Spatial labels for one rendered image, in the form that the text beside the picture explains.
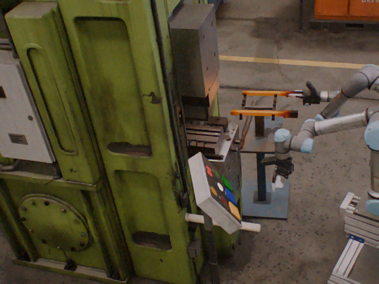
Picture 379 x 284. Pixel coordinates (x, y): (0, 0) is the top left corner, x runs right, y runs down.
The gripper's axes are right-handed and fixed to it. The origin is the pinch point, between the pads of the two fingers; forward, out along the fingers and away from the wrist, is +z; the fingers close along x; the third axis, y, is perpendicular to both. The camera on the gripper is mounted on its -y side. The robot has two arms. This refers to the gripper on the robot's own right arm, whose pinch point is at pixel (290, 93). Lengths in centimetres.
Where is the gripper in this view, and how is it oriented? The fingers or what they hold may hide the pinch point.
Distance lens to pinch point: 347.1
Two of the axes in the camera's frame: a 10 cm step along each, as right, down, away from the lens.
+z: -9.7, -0.4, 2.4
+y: 1.2, 7.8, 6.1
